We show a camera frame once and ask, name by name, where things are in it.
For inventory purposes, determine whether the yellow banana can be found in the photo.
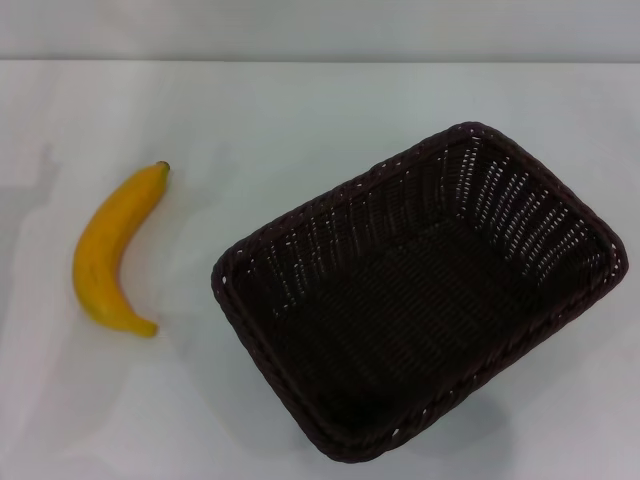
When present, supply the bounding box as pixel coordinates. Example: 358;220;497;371
72;160;171;340

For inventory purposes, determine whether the black woven rectangular basket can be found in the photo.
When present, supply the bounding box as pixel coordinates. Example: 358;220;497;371
210;120;629;464

